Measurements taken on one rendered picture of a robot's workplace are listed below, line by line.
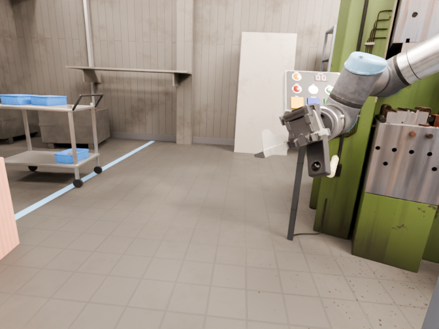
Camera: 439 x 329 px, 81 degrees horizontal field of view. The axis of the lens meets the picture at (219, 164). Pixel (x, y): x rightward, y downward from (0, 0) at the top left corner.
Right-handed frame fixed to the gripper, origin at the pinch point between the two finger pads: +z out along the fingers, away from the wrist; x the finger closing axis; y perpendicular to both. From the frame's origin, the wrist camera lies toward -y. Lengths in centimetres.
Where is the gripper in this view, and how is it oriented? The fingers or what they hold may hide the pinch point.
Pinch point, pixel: (283, 149)
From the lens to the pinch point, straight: 53.0
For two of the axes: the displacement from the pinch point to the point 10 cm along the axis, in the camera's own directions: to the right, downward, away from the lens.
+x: 6.7, -2.3, -7.1
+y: -3.4, -9.4, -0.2
